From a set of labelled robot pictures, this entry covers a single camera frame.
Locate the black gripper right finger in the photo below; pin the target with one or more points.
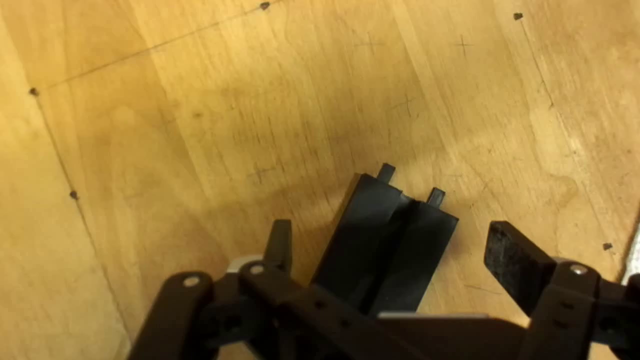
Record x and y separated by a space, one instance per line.
566 312

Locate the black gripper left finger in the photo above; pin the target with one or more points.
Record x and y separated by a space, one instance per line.
186 320

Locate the black slotted bar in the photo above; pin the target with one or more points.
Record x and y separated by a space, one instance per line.
372 246

